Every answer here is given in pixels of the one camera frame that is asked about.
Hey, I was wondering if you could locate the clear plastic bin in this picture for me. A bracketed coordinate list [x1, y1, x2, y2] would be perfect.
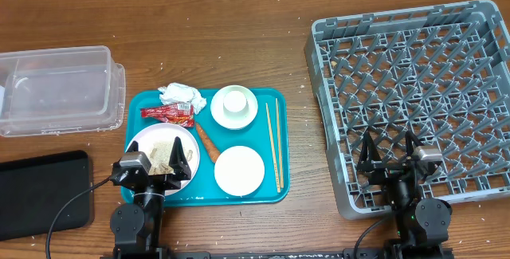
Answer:
[1, 45, 126, 137]

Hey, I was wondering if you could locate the small white plate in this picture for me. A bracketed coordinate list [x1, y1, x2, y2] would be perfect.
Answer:
[214, 146, 265, 197]

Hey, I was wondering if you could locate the white tissue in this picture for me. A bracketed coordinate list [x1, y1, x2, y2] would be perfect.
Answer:
[158, 82, 207, 115]

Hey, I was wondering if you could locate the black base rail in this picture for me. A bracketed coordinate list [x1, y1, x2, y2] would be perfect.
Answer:
[100, 248, 455, 259]

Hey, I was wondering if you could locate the right wooden chopstick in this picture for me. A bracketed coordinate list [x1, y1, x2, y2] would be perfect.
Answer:
[275, 98, 284, 190]

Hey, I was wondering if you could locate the white cup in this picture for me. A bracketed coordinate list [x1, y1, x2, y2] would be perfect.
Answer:
[223, 90, 247, 114]

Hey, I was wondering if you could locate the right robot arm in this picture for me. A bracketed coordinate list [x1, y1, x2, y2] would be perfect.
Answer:
[353, 131, 453, 259]

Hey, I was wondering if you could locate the rice and peanut pile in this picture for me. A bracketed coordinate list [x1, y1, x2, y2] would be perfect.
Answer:
[139, 139, 198, 175]

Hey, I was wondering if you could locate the red snack wrapper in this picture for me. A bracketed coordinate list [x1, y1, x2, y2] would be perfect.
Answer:
[140, 103, 195, 128]

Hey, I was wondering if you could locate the grey dishwasher rack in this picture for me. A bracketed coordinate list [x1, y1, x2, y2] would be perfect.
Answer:
[304, 0, 509, 219]

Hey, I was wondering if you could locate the wooden chopstick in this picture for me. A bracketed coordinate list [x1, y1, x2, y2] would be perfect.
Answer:
[265, 103, 281, 194]
[275, 98, 284, 190]

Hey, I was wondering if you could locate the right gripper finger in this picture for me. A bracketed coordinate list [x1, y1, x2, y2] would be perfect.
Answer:
[359, 131, 382, 163]
[405, 130, 423, 156]

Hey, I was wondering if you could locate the teal plastic tray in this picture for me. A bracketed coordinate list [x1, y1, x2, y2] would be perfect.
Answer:
[120, 87, 291, 207]

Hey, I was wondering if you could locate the large white plate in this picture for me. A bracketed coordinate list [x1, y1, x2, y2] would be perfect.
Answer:
[126, 123, 201, 196]

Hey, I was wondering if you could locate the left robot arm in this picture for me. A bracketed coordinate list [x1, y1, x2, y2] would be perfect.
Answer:
[110, 137, 192, 258]

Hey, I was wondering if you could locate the orange carrot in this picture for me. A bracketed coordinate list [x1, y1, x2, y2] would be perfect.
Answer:
[195, 122, 220, 163]

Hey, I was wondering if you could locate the white saucer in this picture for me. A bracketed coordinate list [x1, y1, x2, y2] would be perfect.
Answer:
[210, 85, 258, 130]

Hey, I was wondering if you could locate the black tray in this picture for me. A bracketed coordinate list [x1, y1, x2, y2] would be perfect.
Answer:
[1, 151, 93, 241]

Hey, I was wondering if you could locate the left wooden chopstick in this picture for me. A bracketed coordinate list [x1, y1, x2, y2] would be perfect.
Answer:
[265, 103, 281, 194]

